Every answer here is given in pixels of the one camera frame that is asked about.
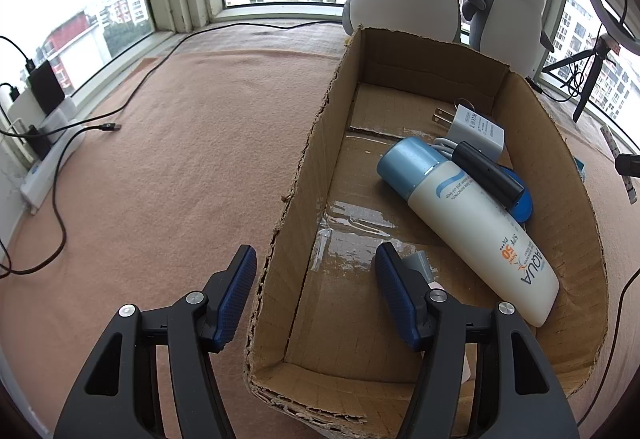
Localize black mini tripod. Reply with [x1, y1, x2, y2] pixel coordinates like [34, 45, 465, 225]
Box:
[542, 34, 620, 122]

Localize blue round flat object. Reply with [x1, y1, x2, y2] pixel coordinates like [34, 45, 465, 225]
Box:
[501, 166, 534, 225]

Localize black cylindrical device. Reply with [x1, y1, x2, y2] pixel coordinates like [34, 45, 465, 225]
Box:
[451, 141, 525, 209]

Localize white sunscreen bottle blue cap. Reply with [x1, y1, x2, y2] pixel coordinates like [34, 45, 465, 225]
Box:
[376, 138, 560, 327]

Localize white usb charger plug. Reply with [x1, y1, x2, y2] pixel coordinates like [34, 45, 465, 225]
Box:
[432, 104, 504, 162]

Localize grey pink small tube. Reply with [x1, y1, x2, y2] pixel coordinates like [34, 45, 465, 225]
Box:
[401, 249, 471, 383]

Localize small grey penguin plush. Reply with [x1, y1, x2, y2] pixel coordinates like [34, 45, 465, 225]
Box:
[462, 0, 554, 78]

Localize brown cardboard box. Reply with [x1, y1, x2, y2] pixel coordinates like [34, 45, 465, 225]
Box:
[245, 28, 608, 438]

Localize white power strip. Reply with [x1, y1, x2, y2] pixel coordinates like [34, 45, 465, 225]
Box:
[0, 86, 87, 215]

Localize pink blanket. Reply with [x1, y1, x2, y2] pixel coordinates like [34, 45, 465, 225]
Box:
[1, 39, 639, 438]

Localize black power adapter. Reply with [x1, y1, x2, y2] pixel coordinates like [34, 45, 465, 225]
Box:
[26, 125, 52, 160]

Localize black usb cable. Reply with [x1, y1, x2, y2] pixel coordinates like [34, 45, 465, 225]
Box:
[0, 17, 350, 278]

